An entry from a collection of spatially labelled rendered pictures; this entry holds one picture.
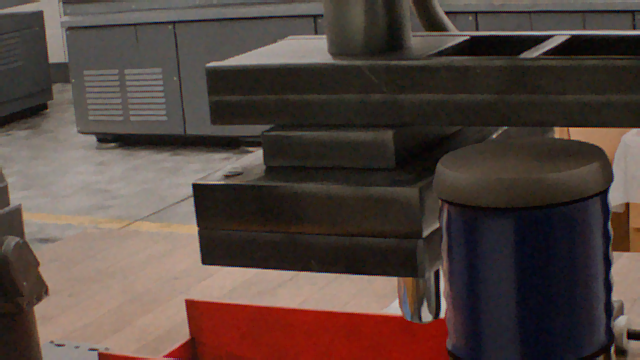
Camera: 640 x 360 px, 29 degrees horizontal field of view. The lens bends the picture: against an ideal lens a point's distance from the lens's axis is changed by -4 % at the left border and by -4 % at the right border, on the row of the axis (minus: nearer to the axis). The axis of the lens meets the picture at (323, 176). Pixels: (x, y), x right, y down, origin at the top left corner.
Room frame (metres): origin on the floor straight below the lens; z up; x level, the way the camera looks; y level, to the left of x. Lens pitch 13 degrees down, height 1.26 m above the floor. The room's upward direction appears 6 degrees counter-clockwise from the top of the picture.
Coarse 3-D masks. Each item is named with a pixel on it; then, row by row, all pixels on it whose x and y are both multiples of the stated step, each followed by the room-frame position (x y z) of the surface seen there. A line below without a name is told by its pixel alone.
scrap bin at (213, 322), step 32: (192, 320) 0.91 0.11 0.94; (224, 320) 0.90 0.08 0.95; (256, 320) 0.88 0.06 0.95; (288, 320) 0.87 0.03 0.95; (320, 320) 0.86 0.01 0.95; (352, 320) 0.85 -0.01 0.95; (384, 320) 0.84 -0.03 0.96; (192, 352) 0.90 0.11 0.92; (224, 352) 0.90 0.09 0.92; (256, 352) 0.88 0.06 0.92; (288, 352) 0.87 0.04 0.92; (320, 352) 0.86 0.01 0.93; (352, 352) 0.85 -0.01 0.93; (384, 352) 0.84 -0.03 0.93; (416, 352) 0.82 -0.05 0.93
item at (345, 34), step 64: (384, 0) 0.53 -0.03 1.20; (256, 64) 0.53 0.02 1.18; (320, 64) 0.52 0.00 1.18; (384, 64) 0.50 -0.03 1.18; (448, 64) 0.49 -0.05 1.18; (512, 64) 0.48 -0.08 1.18; (576, 64) 0.47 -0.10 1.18; (320, 128) 0.51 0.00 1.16; (384, 128) 0.50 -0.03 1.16; (448, 128) 0.54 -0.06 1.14; (512, 128) 0.56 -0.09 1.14; (192, 192) 0.51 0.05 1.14; (256, 192) 0.49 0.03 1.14; (320, 192) 0.48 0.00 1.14; (384, 192) 0.47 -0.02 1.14; (256, 256) 0.49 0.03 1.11; (320, 256) 0.48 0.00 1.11; (384, 256) 0.47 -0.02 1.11
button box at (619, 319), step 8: (616, 304) 0.88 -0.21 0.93; (616, 312) 0.87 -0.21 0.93; (616, 320) 0.86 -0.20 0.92; (624, 320) 0.86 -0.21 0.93; (616, 328) 0.85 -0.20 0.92; (624, 328) 0.85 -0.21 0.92; (632, 328) 0.86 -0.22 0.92; (616, 336) 0.85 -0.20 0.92; (624, 336) 0.85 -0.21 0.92; (632, 336) 0.85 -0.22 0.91; (616, 344) 0.85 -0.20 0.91; (624, 344) 0.85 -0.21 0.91
